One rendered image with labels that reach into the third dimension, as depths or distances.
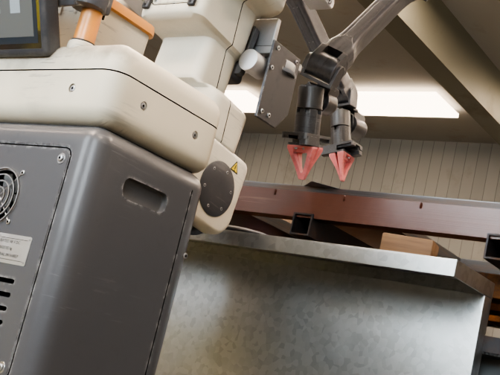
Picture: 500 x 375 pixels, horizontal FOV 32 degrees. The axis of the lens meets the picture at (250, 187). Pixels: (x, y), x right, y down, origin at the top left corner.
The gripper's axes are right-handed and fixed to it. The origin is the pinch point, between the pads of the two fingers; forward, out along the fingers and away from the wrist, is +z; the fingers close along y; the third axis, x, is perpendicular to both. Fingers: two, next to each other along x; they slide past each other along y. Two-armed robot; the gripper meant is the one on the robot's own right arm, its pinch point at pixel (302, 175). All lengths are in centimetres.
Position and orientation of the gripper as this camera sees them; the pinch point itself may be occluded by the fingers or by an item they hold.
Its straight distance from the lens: 192.2
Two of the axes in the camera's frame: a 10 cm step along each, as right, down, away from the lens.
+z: -1.1, 9.9, 0.0
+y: -5.8, -0.6, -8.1
